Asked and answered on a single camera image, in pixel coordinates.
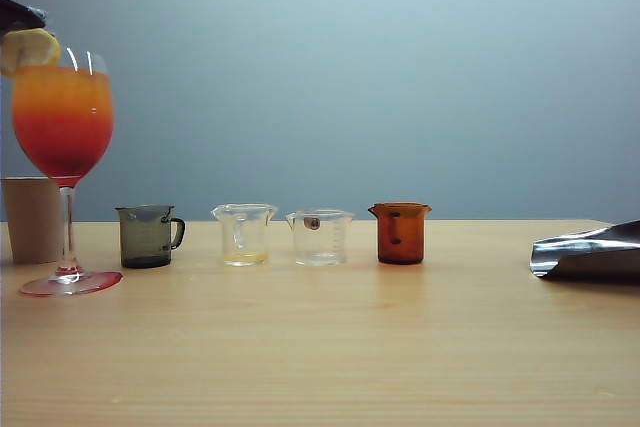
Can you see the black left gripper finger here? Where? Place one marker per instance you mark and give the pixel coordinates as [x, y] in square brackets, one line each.
[17, 14]

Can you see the lemon slice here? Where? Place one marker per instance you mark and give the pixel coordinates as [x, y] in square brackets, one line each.
[35, 49]

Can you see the beige paper cup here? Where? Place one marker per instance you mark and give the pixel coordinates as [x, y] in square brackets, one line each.
[30, 222]

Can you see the grey glass measuring cup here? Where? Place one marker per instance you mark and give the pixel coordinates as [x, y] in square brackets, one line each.
[145, 242]

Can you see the clear cup with yellow residue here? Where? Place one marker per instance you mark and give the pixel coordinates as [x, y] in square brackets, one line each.
[245, 259]

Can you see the wine glass with orange drink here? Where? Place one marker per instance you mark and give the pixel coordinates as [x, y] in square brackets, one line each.
[60, 117]

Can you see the amber glass beaker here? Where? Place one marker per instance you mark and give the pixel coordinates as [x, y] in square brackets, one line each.
[405, 242]

